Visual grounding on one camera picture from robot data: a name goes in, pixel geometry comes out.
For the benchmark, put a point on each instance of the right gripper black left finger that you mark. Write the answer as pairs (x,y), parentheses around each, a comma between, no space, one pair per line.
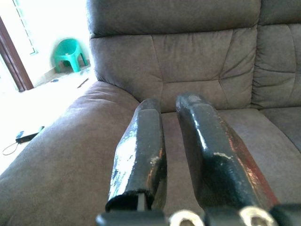
(141,146)

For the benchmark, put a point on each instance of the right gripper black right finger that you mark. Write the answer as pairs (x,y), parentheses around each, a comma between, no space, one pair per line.
(211,169)

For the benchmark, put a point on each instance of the grey-brown fabric sofa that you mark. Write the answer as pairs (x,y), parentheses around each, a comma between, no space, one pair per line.
(192,61)

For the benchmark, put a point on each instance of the black device with orange mark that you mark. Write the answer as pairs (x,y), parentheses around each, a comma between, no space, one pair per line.
(26,137)

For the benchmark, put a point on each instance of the green plastic chair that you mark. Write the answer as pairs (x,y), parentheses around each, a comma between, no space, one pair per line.
(68,50)

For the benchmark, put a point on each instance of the brown wooden door frame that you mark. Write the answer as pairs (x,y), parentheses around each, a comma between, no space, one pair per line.
(14,63)

